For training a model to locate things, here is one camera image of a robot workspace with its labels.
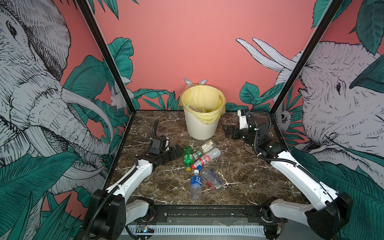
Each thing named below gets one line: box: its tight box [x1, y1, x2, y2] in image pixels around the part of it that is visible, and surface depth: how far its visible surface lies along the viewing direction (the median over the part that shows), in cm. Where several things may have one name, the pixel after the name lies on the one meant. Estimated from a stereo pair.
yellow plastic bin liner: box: [180, 84, 226, 125], surface depth 97 cm
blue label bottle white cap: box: [190, 169, 203, 202], surface depth 83 cm
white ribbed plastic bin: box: [183, 108, 221, 140], surface depth 95 cm
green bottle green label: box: [183, 146, 194, 172], surface depth 90 cm
